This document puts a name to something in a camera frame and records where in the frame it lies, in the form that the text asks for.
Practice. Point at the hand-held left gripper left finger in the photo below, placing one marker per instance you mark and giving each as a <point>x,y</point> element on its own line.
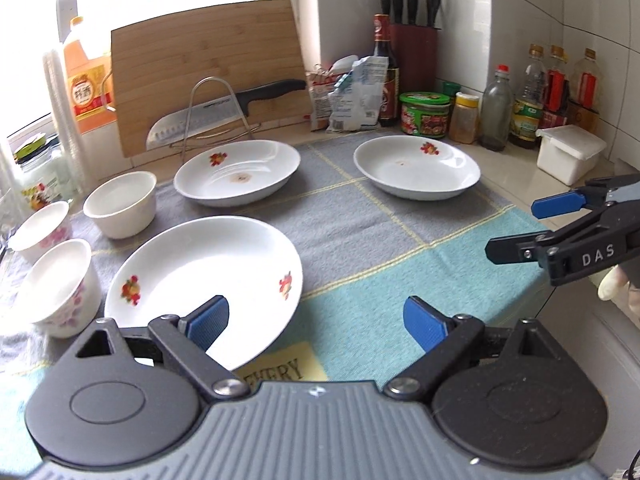
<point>207,322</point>

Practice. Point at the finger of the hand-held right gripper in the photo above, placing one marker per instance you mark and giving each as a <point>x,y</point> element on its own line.
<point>555,205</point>
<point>515,250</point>

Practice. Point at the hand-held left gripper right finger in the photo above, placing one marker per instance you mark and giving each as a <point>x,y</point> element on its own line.
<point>425,325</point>

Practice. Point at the white plate two fruit prints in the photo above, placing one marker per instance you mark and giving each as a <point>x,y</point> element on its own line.
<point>200,270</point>

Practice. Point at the white plate small brown stain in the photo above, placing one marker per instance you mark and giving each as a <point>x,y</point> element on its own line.
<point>415,170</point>

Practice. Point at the plain white bowl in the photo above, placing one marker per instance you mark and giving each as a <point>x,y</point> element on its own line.
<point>120,210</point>

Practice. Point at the white bowl pink flower print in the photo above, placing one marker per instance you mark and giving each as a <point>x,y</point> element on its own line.
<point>60,285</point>
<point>40,230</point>

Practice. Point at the white plate large brown stain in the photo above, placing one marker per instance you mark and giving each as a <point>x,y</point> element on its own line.
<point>250,160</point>

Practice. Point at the person's right hand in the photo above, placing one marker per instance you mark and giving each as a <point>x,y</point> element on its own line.
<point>612,285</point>

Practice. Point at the white plastic lidded container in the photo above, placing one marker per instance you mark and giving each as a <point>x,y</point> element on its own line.
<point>570,152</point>

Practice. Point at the green yellow label oil bottle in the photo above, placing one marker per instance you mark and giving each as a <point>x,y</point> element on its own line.
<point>527,110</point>

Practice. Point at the red capped glass bottle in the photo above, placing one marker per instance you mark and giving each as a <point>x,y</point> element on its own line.
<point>496,110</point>

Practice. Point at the checked grey teal table cloth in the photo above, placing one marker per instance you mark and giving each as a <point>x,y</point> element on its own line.
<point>350,240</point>

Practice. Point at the red label oil bottle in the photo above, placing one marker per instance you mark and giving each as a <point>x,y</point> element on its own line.
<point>556,90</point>
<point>586,90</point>

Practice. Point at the yellow lidded spice jar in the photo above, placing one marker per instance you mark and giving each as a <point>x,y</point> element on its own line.
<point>464,120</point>

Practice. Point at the small green capped jar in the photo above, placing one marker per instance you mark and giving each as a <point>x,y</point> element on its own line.
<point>452,89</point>

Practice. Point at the green lidded sauce jar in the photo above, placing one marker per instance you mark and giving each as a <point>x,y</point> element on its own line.
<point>425,117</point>

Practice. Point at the dark red knife block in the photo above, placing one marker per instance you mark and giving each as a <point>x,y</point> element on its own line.
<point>417,60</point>

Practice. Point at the white blue snack bag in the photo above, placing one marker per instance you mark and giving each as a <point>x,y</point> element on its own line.
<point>357,105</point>

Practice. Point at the glass jar with dark lid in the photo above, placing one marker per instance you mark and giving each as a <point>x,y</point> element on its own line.
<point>45,175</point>

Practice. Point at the dark soy sauce bottle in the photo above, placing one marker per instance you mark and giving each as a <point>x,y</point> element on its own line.
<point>387,50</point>

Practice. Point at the teal bag clip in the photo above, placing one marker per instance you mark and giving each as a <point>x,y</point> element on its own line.
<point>344,82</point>

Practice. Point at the red white snack bag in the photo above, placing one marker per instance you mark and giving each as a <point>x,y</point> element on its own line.
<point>320,105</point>

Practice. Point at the stack of clear plastic cups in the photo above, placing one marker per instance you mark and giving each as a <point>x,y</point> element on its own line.
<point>62,120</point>

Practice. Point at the orange cooking wine jug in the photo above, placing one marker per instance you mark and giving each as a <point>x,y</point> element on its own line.
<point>85,95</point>

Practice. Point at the metal binder clip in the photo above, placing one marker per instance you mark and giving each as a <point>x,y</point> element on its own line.
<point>322,71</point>

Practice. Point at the bamboo cutting board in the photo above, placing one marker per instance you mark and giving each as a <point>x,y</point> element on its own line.
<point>200,45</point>

